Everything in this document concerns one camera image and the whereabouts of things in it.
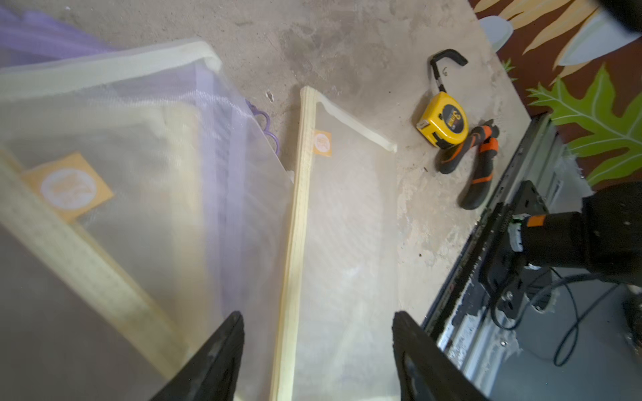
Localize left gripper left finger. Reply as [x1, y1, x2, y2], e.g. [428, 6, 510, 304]
[151, 311, 245, 401]

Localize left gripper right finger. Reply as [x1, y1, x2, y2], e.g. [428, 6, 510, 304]
[392, 311, 487, 401]

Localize yellow trimmed mesh pouch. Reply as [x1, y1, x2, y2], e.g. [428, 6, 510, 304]
[270, 86, 400, 400]

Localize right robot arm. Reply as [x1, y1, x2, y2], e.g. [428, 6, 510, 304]
[508, 181, 641, 287]

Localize large purple mesh pouch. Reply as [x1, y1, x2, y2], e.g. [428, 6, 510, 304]
[0, 4, 282, 156]

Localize orange black pliers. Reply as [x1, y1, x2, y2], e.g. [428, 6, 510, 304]
[436, 120, 500, 211]

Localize yellow tape measure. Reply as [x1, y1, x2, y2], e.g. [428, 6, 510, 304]
[416, 48, 469, 150]

